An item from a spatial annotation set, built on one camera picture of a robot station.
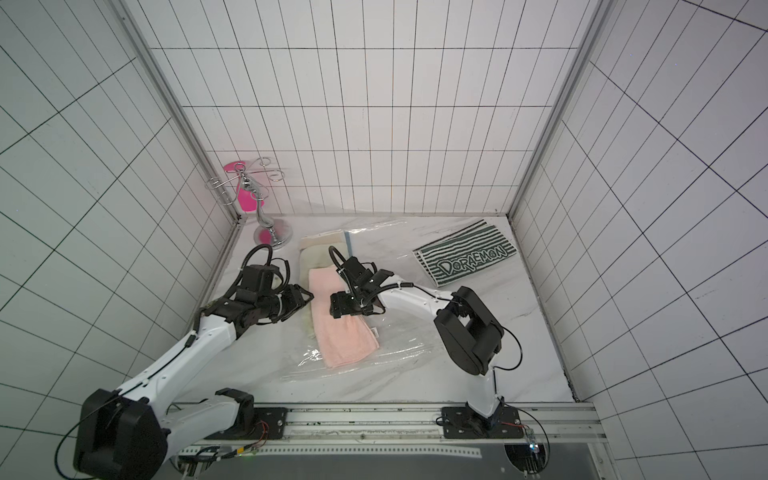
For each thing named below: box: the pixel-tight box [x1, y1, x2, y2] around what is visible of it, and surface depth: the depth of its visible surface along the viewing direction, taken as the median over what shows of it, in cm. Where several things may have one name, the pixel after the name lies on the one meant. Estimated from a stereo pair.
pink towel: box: [308, 265, 379, 369], surface depth 86 cm
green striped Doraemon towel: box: [412, 219, 518, 287], surface depth 109 cm
